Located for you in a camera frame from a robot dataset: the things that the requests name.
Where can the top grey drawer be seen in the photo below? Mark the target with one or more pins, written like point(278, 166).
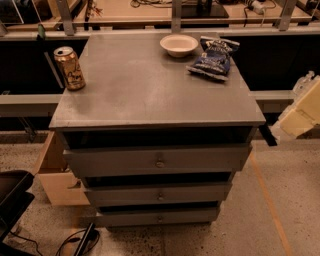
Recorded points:
point(148, 161)

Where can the black bin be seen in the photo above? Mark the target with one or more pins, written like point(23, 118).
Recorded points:
point(14, 198)

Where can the wooden box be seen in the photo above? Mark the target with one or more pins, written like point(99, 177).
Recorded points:
point(59, 183)

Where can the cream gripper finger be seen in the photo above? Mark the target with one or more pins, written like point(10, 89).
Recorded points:
point(304, 113)

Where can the white power adapter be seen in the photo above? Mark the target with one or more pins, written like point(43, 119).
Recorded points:
point(258, 8)

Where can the middle grey drawer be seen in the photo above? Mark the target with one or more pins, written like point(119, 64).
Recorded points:
point(157, 194)

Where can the grey drawer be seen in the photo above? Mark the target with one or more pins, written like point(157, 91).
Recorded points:
point(197, 215)
point(148, 161)
point(157, 194)

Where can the grey drawer cabinet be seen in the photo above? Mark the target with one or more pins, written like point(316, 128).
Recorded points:
point(137, 96)

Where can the orange soda can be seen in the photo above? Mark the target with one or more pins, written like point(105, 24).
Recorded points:
point(68, 63)

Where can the blue chip bag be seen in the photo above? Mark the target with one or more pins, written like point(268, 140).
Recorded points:
point(214, 62)

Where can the bottom grey drawer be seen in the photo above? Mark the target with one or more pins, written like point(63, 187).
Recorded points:
point(197, 215)

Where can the black monitor base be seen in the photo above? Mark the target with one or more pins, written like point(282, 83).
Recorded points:
point(203, 9)

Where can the white paper bowl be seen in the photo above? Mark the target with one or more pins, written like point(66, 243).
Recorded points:
point(178, 45)

